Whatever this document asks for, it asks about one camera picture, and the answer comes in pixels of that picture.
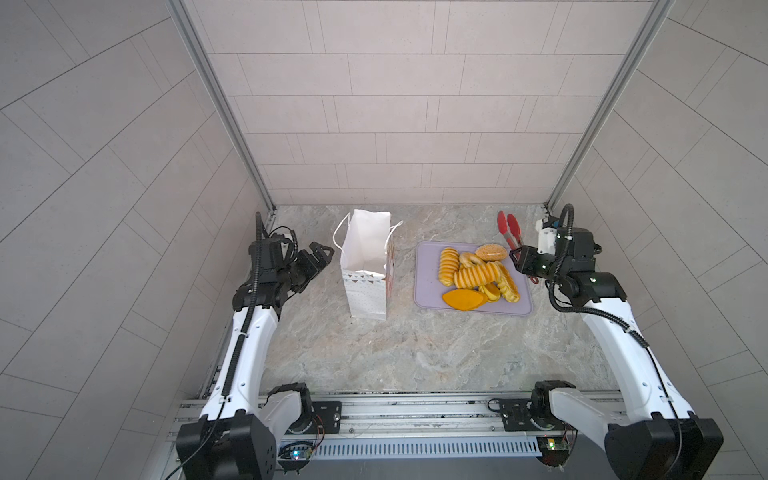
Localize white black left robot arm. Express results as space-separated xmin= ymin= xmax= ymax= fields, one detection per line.
xmin=168 ymin=217 xmax=334 ymax=479

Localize aluminium corner profile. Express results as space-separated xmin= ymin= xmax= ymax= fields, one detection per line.
xmin=166 ymin=0 xmax=277 ymax=215
xmin=544 ymin=0 xmax=675 ymax=211

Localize orange oval bread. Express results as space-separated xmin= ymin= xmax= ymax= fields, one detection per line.
xmin=442 ymin=289 xmax=487 ymax=311

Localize aluminium left corner profile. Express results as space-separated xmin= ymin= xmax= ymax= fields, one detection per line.
xmin=166 ymin=0 xmax=277 ymax=215

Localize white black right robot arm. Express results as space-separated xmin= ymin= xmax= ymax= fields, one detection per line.
xmin=497 ymin=204 xmax=724 ymax=479

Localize round yellow custard bun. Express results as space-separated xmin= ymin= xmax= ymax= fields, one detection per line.
xmin=478 ymin=283 xmax=502 ymax=303

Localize aluminium right corner profile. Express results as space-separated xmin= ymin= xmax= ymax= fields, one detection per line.
xmin=544 ymin=0 xmax=675 ymax=211

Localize long toasted crust bread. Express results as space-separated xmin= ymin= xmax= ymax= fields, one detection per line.
xmin=494 ymin=261 xmax=520 ymax=303

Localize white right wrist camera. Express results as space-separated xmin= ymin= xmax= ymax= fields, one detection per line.
xmin=535 ymin=219 xmax=557 ymax=255

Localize right green circuit board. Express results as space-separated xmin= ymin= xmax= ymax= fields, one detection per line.
xmin=536 ymin=437 xmax=571 ymax=468

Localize left green circuit board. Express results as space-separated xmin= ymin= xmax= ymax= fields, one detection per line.
xmin=278 ymin=441 xmax=315 ymax=461

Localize red steel kitchen tongs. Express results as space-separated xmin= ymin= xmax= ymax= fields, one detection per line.
xmin=497 ymin=210 xmax=536 ymax=268

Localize lavender plastic tray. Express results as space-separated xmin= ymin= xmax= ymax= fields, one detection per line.
xmin=414 ymin=241 xmax=533 ymax=317

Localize white cartoon animal paper bag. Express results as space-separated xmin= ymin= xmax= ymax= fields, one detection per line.
xmin=332 ymin=209 xmax=403 ymax=321

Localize green circuit board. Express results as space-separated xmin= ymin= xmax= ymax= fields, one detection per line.
xmin=536 ymin=437 xmax=571 ymax=468
xmin=278 ymin=441 xmax=315 ymax=461

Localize striped spiral bread roll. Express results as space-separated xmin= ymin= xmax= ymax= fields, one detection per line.
xmin=438 ymin=247 xmax=460 ymax=287

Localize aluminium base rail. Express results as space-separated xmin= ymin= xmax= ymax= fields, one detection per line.
xmin=164 ymin=391 xmax=667 ymax=463

